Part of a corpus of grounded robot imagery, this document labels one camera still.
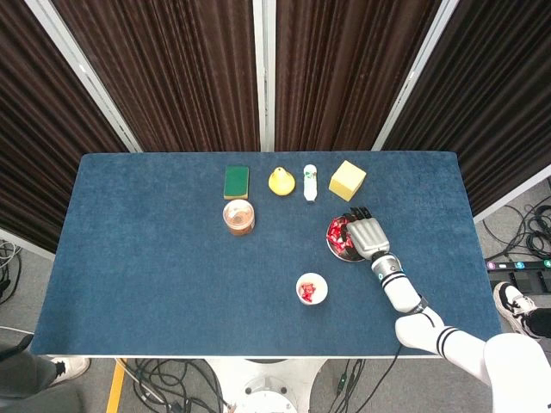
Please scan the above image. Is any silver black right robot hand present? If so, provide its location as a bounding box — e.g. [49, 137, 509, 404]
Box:
[338, 206, 392, 261]

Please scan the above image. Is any silver metal plate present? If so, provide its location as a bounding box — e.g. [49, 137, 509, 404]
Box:
[325, 213, 367, 262]

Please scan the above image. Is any white paper cup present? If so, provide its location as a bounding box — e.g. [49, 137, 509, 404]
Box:
[295, 272, 329, 306]

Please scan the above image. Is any yellow foam cube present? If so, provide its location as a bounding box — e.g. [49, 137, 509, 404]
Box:
[328, 159, 368, 202]

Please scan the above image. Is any small white bottle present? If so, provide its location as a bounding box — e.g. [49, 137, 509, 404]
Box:
[302, 163, 319, 202]

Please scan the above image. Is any yellow pear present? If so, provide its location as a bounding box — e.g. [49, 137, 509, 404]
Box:
[268, 166, 297, 198]

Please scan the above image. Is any clear jar of rubber bands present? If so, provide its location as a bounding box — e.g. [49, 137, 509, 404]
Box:
[222, 199, 257, 237]

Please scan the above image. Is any green yellow sponge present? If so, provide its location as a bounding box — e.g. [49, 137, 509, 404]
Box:
[223, 165, 251, 201]

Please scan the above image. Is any white black sneaker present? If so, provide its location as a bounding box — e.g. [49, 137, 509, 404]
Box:
[492, 281, 539, 336]

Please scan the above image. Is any black foot pedal box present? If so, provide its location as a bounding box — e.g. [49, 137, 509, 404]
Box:
[488, 269, 551, 296]

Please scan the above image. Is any brown pleated screen panel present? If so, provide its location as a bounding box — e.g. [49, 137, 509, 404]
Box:
[51, 0, 262, 152]
[0, 0, 130, 255]
[382, 0, 551, 216]
[275, 0, 444, 152]

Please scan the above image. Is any black trouser leg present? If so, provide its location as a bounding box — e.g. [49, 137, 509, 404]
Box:
[523, 307, 551, 341]

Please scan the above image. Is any blue fabric table cover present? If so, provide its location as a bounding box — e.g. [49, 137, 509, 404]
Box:
[30, 151, 505, 359]

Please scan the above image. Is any yellow floor tape strip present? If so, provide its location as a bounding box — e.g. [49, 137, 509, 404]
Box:
[106, 359, 127, 413]

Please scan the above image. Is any white shoe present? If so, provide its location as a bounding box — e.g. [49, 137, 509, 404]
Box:
[49, 356, 91, 386]

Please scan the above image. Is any grey trouser leg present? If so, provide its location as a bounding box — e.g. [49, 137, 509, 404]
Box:
[0, 335, 87, 413]

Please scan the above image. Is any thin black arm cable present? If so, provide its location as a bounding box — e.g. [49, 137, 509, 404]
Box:
[365, 343, 404, 413]

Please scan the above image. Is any black floor cable bundle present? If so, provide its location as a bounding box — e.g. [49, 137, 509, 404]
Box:
[0, 240, 22, 306]
[326, 359, 367, 413]
[115, 357, 229, 413]
[481, 180, 551, 263]

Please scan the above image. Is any white screen bottom rail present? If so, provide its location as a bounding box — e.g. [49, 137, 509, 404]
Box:
[0, 227, 57, 262]
[472, 165, 551, 225]

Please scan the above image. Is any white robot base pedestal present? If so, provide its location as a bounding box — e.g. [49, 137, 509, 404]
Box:
[204, 357, 326, 413]

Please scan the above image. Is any white screen frame post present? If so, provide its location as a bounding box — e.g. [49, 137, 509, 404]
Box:
[371, 0, 469, 152]
[23, 0, 144, 153]
[251, 0, 276, 152]

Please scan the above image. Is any white table frame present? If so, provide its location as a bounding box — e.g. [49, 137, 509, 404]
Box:
[45, 353, 457, 361]

